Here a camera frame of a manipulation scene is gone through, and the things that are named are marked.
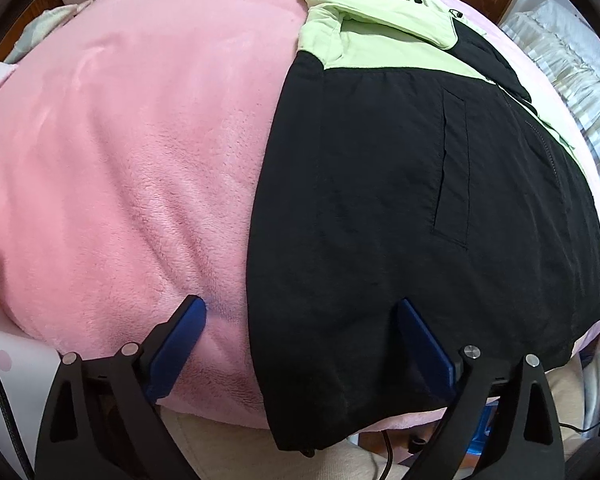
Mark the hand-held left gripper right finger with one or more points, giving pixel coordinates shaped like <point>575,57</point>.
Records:
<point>425,350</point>

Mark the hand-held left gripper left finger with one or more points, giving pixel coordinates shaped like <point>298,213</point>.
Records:
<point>177,350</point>

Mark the green and black hooded jacket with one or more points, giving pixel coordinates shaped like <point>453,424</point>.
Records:
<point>380,185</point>

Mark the white dotted cloth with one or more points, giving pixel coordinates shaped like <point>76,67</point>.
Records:
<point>10,365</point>

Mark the pink fleece bed blanket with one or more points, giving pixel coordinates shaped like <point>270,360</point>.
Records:
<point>130,160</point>

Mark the pale green pillow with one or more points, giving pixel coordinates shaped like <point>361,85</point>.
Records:
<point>45,27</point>

